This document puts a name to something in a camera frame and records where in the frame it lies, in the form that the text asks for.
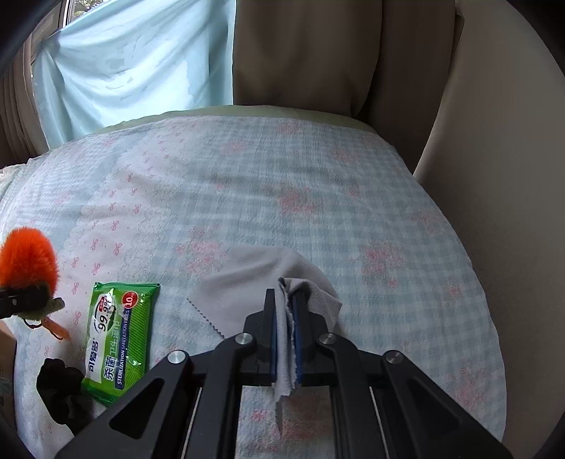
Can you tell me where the light blue hanging cloth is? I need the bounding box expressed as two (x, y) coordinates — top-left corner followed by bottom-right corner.
(33, 0), (237, 151)

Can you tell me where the window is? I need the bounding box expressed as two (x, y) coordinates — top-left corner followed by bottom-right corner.
(66, 0), (99, 18)

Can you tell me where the narrow brown curtain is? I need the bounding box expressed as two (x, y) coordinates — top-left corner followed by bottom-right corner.
(0, 26), (50, 169)

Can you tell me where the green bed sheet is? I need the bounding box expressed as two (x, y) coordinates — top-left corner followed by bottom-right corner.
(101, 105), (380, 133)

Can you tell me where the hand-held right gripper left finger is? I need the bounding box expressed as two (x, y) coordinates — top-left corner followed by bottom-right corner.
(55, 289), (278, 459)

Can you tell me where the grey cleaning cloth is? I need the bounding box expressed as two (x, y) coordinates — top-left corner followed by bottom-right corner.
(188, 246), (344, 437)

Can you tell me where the wide brown curtain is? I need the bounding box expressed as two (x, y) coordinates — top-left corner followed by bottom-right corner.
(232, 0), (465, 133)

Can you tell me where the green wet wipes packet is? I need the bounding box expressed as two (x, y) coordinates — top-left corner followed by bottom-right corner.
(82, 281), (160, 407)

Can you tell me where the black scrunchie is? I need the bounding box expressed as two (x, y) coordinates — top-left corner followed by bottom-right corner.
(36, 358), (95, 424)

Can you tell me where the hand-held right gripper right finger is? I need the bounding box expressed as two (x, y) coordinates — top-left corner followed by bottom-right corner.
(291, 291), (513, 459)

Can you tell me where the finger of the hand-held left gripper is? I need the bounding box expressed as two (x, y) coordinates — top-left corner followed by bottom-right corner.
(0, 284), (50, 319)

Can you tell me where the brown cardboard box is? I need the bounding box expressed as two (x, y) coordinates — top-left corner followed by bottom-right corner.
(0, 321), (18, 398)

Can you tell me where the orange pompom keychain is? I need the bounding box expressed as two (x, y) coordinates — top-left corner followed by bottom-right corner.
(0, 226), (71, 340)

